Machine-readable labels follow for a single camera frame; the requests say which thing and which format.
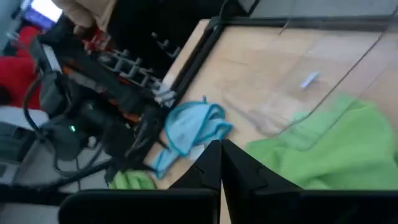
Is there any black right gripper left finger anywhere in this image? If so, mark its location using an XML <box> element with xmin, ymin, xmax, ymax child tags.
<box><xmin>58</xmin><ymin>139</ymin><xmax>222</xmax><ymax>224</ymax></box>

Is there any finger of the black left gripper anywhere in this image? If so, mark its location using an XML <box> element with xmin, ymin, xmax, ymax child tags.
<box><xmin>126</xmin><ymin>108</ymin><xmax>165</xmax><ymax>162</ymax></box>

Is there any large black case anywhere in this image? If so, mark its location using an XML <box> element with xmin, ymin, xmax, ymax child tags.
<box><xmin>108</xmin><ymin>0</ymin><xmax>224</xmax><ymax>78</ymax></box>

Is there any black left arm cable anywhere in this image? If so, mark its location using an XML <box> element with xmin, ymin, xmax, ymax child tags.
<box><xmin>23</xmin><ymin>74</ymin><xmax>106</xmax><ymax>178</ymax></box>

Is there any person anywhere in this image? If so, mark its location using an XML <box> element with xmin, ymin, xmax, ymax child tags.
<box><xmin>0</xmin><ymin>24</ymin><xmax>43</xmax><ymax>110</ymax></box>

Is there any light blue microfiber towel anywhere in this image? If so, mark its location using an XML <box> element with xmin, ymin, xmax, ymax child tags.
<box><xmin>152</xmin><ymin>99</ymin><xmax>234</xmax><ymax>180</ymax></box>

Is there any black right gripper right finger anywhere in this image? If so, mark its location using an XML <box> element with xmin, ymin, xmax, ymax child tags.
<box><xmin>221</xmin><ymin>139</ymin><xmax>398</xmax><ymax>224</ymax></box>

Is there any black bracket with white labels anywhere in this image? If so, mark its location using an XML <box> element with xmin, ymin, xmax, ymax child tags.
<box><xmin>99</xmin><ymin>30</ymin><xmax>178</xmax><ymax>94</ymax></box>

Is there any lit computer monitor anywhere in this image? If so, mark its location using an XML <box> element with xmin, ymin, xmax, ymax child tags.
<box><xmin>21</xmin><ymin>0</ymin><xmax>63</xmax><ymax>29</ymax></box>

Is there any clear plastic bin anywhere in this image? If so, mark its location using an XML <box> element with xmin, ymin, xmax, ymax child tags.
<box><xmin>222</xmin><ymin>12</ymin><xmax>398</xmax><ymax>152</ymax></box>

